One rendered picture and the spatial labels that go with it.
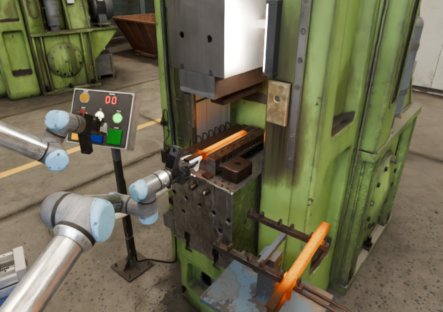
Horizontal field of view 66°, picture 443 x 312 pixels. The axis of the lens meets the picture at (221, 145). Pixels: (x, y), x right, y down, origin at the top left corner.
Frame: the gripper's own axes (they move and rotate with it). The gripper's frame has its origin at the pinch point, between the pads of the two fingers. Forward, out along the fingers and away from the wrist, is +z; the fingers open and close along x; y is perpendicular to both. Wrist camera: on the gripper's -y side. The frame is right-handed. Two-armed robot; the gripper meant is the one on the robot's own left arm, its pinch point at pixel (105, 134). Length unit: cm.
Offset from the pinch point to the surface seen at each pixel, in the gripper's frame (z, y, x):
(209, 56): -18, 34, -51
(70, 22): 313, 181, 288
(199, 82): -11, 26, -46
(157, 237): 96, -66, 6
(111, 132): 8.2, 2.2, 1.8
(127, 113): 9.0, 12.1, -4.8
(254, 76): 8, 35, -65
